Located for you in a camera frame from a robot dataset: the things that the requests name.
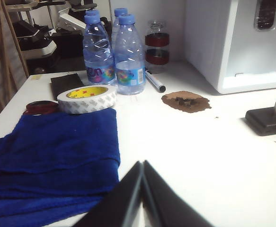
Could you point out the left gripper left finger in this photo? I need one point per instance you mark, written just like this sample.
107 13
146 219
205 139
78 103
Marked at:
114 208

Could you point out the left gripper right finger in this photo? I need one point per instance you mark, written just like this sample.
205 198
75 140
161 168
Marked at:
171 208

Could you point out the black USB hub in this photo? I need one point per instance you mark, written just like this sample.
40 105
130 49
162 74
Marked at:
260 120

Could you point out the blue cloth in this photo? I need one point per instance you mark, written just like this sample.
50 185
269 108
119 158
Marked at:
45 153

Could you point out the white double-sided tape roll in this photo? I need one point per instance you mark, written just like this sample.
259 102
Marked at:
88 104

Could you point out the red tape roll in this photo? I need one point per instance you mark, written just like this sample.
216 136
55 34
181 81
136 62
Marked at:
40 107

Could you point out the black marker pen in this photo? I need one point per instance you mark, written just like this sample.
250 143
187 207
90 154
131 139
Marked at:
155 81

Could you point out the black foam pad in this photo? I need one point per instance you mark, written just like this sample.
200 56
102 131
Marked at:
64 85

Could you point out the clear jar with red bands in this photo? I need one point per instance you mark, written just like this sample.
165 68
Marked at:
156 56

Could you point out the small yellow sticker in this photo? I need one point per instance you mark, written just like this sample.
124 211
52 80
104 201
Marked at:
36 77

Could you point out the white AUX water dispenser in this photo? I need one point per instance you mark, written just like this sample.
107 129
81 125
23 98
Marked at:
206 35

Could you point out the black white background machine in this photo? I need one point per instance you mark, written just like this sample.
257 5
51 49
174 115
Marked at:
38 47

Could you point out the black dispenser tap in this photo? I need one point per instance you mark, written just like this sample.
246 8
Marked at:
265 16

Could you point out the wooden frame with plastic wrap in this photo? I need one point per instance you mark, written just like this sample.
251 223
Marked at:
12 35

